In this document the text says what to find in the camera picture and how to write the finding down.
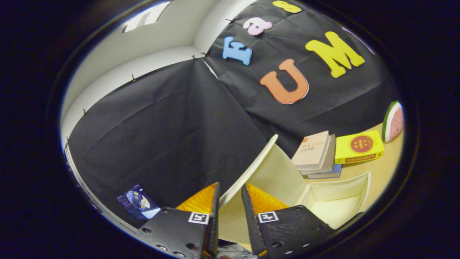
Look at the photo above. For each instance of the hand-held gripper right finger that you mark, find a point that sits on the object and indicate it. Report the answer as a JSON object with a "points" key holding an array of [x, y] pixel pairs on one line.
{"points": [[251, 223]]}

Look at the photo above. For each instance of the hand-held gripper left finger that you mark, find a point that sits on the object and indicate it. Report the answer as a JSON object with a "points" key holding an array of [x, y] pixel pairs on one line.
{"points": [[215, 223]]}

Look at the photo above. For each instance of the cream fabric storage box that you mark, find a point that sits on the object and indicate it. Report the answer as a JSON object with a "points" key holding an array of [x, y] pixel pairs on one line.
{"points": [[280, 172]]}

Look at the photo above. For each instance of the blue book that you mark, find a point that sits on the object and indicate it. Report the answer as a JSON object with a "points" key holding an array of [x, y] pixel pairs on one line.
{"points": [[329, 174]]}

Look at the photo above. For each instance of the beige book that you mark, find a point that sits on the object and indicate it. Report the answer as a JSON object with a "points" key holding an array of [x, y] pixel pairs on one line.
{"points": [[311, 151]]}

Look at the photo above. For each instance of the black backdrop cloth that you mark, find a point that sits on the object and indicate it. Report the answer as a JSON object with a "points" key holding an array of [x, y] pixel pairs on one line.
{"points": [[161, 136]]}

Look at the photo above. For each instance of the yellow book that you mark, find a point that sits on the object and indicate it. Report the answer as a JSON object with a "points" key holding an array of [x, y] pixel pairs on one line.
{"points": [[359, 145]]}

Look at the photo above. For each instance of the watermelon slice plush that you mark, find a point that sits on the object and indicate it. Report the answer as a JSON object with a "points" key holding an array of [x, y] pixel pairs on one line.
{"points": [[394, 122]]}

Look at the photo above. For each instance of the long ceiling light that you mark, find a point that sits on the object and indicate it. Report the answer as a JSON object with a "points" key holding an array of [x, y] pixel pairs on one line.
{"points": [[145, 17]]}

